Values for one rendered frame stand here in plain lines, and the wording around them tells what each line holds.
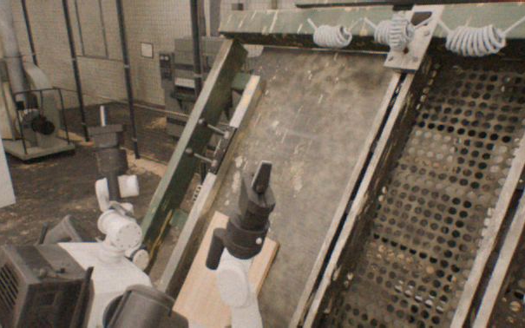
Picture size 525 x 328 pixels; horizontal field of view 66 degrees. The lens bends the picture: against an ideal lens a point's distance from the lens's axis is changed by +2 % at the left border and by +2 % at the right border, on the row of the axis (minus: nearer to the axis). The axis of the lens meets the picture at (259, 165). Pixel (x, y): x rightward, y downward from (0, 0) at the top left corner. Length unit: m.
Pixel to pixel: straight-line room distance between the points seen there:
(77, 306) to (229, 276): 0.31
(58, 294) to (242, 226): 0.40
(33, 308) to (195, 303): 0.67
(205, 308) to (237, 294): 0.57
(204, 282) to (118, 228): 0.56
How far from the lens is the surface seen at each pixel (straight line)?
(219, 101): 1.77
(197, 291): 1.49
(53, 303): 0.96
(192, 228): 1.54
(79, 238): 1.20
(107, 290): 0.97
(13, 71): 6.75
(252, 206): 0.75
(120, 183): 1.32
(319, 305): 1.14
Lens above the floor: 1.90
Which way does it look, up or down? 20 degrees down
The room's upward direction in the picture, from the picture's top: straight up
